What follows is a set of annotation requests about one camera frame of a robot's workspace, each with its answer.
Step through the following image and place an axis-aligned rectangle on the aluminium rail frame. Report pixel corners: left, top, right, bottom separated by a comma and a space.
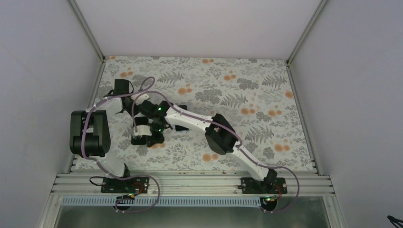
51, 170, 335, 196

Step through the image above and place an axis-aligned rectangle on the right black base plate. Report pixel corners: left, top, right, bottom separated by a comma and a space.
238, 177, 288, 194

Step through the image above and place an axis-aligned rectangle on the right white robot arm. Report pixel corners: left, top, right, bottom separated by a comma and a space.
131, 100, 277, 193

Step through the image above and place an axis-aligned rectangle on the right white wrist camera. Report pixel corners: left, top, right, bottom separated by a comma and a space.
132, 125, 152, 138

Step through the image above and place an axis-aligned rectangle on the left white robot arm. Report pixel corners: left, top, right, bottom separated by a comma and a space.
69, 79, 147, 192

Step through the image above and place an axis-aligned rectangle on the black cable corner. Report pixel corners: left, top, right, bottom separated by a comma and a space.
387, 215, 403, 228

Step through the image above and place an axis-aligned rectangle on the black phone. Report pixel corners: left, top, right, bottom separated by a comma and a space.
131, 116, 149, 145

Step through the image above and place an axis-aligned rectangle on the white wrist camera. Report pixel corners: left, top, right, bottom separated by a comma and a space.
132, 125, 152, 138
134, 93, 150, 105

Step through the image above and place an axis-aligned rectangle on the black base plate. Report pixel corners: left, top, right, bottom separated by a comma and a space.
238, 177, 288, 194
100, 177, 149, 194

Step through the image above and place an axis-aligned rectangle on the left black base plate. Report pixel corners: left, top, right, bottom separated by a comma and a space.
100, 177, 149, 194

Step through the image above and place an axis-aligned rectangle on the floral patterned table mat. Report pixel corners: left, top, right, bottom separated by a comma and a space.
95, 56, 314, 171

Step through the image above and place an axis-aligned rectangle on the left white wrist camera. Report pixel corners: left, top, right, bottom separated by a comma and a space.
134, 93, 150, 105

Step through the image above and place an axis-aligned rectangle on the grey slotted cable duct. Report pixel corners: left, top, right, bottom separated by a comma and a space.
61, 196, 261, 208

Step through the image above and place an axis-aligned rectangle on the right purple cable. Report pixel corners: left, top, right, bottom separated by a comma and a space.
131, 90, 300, 214

